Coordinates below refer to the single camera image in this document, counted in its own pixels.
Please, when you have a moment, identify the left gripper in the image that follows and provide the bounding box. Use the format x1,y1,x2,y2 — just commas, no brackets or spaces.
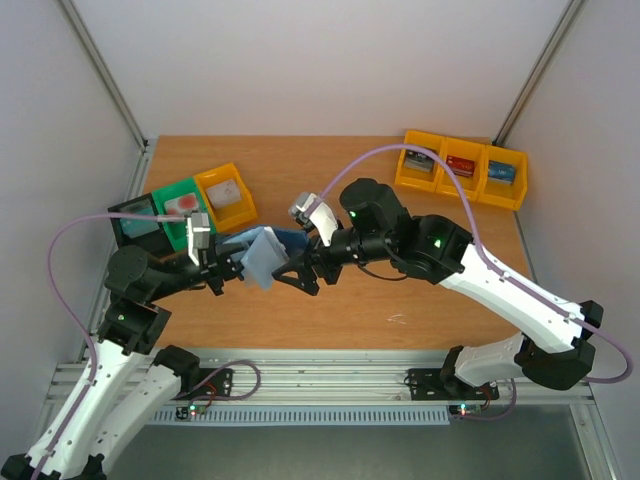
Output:
148,231,266,301

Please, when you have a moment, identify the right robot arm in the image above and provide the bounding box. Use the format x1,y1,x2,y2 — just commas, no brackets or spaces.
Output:
272,178,603,398

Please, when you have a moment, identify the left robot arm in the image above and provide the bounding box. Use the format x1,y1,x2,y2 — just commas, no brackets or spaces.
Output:
1,242,248,479

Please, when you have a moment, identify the white card stack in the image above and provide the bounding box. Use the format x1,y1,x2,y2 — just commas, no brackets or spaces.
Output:
205,179,242,209

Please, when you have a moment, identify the red spot card stack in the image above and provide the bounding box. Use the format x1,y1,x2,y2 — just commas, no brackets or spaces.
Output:
163,192,201,216

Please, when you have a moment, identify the teal card stack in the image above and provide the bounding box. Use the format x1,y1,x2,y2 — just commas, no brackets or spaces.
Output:
119,206,159,239

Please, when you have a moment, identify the black card stack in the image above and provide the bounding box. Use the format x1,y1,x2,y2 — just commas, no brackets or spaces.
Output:
404,150,435,173

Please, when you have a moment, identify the blue card stack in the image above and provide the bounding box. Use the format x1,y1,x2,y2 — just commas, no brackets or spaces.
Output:
488,160,517,185

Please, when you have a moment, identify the green bin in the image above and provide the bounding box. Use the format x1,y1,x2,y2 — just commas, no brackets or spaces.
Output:
151,177,216,252

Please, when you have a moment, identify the yellow bin left side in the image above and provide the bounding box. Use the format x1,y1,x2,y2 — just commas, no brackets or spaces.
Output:
194,163,258,232

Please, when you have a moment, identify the yellow bin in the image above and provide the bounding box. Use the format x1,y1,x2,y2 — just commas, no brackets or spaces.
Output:
394,130,445,193
194,163,258,232
442,137,488,201
478,145,528,211

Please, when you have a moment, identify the black bin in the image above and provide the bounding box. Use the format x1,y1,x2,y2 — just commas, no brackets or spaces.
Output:
107,194,174,258

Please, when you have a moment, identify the yellow bin far left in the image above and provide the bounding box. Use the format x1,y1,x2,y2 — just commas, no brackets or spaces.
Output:
394,130,445,193

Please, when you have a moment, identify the left controller board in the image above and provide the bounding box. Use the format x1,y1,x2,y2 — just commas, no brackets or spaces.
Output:
174,404,208,421

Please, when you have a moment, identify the controller board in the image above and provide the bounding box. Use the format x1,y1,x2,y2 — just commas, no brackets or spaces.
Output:
449,403,484,418
174,404,208,421

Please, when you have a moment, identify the yellow bin middle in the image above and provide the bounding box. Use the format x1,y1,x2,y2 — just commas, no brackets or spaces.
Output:
442,137,488,201

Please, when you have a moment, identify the right controller board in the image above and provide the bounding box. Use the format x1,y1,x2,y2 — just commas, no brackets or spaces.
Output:
449,403,484,418

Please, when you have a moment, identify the yellow bin far right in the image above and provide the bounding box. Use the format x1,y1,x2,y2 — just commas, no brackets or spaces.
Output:
478,145,528,211

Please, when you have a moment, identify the right corner aluminium profile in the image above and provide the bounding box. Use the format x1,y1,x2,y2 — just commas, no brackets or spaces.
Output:
492,0,588,147

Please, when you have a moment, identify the corner aluminium profile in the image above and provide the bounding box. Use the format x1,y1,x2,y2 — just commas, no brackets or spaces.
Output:
58,0,151,166
492,0,588,147

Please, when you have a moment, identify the left corner aluminium profile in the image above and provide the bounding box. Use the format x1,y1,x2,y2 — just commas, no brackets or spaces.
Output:
58,0,151,166

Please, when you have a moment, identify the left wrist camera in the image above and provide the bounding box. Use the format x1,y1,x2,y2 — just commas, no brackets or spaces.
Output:
186,211,211,266

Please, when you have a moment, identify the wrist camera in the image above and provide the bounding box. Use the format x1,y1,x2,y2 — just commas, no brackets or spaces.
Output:
289,192,340,247
186,211,211,266

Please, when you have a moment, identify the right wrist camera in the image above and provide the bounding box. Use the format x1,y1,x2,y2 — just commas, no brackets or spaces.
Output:
289,192,340,247

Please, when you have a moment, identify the aluminium rail base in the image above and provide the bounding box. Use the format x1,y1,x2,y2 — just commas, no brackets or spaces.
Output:
45,348,595,406

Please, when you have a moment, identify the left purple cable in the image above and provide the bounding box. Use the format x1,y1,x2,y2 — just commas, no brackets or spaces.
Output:
29,211,191,480

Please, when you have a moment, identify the purple cable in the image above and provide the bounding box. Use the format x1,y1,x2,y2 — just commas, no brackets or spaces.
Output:
312,143,632,384
29,211,191,480

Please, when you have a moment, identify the grey slotted cable duct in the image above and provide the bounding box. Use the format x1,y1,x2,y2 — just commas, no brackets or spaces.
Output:
149,405,450,428

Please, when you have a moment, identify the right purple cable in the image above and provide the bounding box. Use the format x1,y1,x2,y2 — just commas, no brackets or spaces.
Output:
312,143,632,384

